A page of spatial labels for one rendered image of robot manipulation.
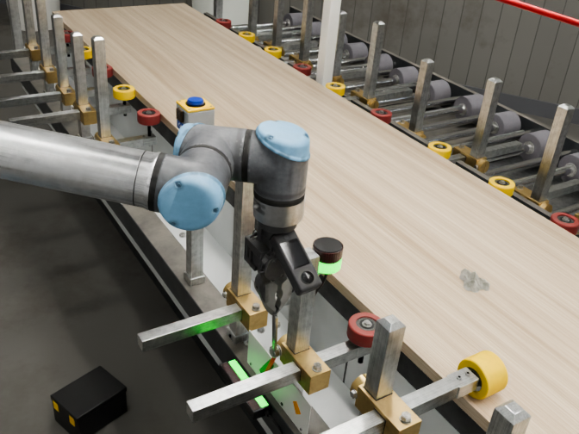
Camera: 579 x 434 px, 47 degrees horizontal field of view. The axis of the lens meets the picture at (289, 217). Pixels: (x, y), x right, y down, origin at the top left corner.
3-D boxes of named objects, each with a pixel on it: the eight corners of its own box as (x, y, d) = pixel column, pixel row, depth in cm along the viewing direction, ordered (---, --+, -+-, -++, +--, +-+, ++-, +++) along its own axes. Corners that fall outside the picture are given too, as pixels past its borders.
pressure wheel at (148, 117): (144, 134, 240) (143, 105, 234) (164, 139, 239) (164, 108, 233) (133, 143, 234) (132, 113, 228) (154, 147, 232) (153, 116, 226)
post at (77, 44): (84, 158, 256) (72, 34, 231) (80, 154, 258) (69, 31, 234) (92, 156, 257) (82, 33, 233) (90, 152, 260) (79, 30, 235)
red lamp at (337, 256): (322, 266, 127) (324, 257, 126) (306, 250, 131) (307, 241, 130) (348, 258, 130) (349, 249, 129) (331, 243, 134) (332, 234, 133)
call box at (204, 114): (188, 141, 157) (188, 110, 153) (176, 130, 162) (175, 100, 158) (214, 136, 161) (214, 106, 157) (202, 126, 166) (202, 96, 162)
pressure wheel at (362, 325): (356, 379, 143) (364, 338, 137) (335, 356, 149) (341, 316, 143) (385, 367, 147) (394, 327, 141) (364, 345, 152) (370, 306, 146)
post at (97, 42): (103, 172, 235) (93, 38, 210) (100, 168, 238) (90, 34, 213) (113, 170, 237) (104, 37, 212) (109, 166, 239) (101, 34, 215)
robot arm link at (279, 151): (255, 114, 113) (314, 120, 113) (252, 178, 120) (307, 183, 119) (248, 136, 105) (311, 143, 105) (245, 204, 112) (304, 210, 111)
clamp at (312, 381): (308, 395, 134) (310, 377, 132) (274, 354, 144) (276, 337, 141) (331, 386, 137) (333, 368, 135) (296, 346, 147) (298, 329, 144)
